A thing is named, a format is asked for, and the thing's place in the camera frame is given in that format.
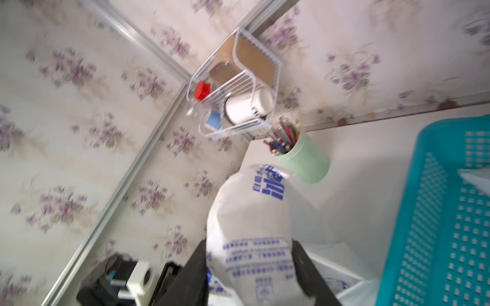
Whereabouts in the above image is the white cylinder canister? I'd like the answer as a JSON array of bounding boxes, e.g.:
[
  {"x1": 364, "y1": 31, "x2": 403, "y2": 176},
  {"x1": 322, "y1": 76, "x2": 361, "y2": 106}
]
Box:
[{"x1": 225, "y1": 88, "x2": 274, "y2": 125}]

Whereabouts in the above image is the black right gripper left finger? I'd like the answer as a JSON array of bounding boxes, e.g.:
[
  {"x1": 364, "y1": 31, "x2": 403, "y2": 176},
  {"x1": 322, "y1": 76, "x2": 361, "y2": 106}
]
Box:
[{"x1": 154, "y1": 240, "x2": 209, "y2": 305}]

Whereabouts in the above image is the teal plastic basket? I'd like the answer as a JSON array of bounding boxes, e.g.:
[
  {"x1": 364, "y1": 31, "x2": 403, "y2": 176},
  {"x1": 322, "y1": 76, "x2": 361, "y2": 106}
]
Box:
[{"x1": 376, "y1": 116, "x2": 489, "y2": 305}]

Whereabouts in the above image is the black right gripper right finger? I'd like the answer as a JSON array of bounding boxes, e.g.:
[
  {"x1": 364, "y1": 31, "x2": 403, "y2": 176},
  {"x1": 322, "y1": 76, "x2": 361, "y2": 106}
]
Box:
[{"x1": 292, "y1": 240, "x2": 341, "y2": 306}]

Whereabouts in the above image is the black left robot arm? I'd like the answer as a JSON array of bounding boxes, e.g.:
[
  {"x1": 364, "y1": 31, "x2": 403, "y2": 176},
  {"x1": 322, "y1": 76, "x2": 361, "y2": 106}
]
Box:
[{"x1": 76, "y1": 253, "x2": 183, "y2": 305}]

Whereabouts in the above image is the brown cardboard box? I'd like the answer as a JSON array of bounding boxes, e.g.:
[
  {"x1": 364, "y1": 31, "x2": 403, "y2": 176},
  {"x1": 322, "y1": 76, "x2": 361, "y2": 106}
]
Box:
[{"x1": 209, "y1": 34, "x2": 275, "y2": 88}]

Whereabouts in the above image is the white wire wall basket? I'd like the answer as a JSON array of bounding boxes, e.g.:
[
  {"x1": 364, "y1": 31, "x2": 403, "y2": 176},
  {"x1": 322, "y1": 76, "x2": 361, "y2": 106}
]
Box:
[{"x1": 187, "y1": 28, "x2": 284, "y2": 139}]

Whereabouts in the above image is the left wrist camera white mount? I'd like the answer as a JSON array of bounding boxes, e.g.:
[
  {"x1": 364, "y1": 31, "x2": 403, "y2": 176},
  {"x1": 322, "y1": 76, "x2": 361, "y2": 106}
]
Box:
[{"x1": 107, "y1": 261, "x2": 156, "y2": 305}]

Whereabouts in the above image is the white insulated delivery bag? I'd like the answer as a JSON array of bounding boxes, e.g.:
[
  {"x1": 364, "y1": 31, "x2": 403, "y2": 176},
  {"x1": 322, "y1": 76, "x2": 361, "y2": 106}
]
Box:
[{"x1": 303, "y1": 242, "x2": 380, "y2": 305}]

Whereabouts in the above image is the green pencil cup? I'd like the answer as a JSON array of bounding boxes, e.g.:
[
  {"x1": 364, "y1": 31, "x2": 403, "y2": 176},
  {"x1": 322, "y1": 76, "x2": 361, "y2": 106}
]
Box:
[{"x1": 264, "y1": 117, "x2": 330, "y2": 184}]

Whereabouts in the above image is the red lidded jar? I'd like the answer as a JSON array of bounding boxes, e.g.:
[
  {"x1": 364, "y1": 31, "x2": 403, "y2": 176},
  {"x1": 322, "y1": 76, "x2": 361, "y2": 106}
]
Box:
[{"x1": 193, "y1": 81, "x2": 212, "y2": 101}]

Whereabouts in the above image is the clear plastic bottle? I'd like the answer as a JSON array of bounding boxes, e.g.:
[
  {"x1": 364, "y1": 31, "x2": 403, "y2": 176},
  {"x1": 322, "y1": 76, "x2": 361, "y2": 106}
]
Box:
[{"x1": 186, "y1": 100, "x2": 209, "y2": 119}]

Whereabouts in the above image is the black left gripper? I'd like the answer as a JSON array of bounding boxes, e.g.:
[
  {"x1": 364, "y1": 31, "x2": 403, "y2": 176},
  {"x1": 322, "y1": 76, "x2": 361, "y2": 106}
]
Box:
[{"x1": 151, "y1": 261, "x2": 183, "y2": 302}]

